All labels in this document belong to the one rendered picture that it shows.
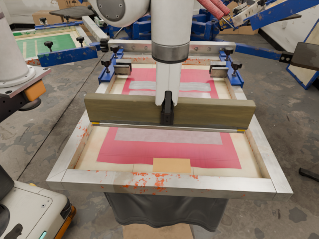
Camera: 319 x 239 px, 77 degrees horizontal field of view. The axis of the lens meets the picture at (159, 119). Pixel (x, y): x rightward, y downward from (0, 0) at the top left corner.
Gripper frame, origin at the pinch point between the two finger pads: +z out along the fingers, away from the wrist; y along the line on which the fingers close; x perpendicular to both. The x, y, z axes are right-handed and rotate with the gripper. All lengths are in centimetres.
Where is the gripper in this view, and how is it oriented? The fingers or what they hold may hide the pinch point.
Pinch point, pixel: (167, 113)
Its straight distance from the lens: 51.0
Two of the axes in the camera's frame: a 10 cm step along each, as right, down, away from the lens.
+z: -0.1, 7.7, 6.4
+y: -0.6, 6.4, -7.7
